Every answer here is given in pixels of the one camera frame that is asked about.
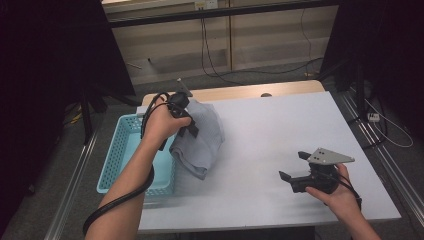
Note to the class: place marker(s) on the black metal stand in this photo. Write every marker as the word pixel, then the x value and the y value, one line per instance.
pixel 359 90
pixel 87 120

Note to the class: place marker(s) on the person's left hand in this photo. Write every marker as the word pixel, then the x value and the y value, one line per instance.
pixel 160 125

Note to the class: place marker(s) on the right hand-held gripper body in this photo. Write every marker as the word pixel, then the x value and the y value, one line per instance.
pixel 320 180

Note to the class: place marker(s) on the aluminium floor rail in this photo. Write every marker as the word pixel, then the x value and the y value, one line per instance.
pixel 393 176
pixel 70 190

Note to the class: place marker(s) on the black curtain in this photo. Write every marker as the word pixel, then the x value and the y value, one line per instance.
pixel 383 40
pixel 50 66

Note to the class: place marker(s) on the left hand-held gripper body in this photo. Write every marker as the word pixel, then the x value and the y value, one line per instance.
pixel 180 103

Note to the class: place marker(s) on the light blue perforated plastic basket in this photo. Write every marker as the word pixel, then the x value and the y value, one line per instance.
pixel 125 156

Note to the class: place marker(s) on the person's right hand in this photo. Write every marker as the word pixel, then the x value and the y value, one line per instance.
pixel 343 200

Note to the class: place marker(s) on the white wall socket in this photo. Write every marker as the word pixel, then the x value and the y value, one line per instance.
pixel 206 4

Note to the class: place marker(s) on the white power strip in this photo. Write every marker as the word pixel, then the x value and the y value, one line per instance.
pixel 373 117

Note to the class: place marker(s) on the light blue sleeveless top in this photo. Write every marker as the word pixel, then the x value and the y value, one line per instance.
pixel 203 143

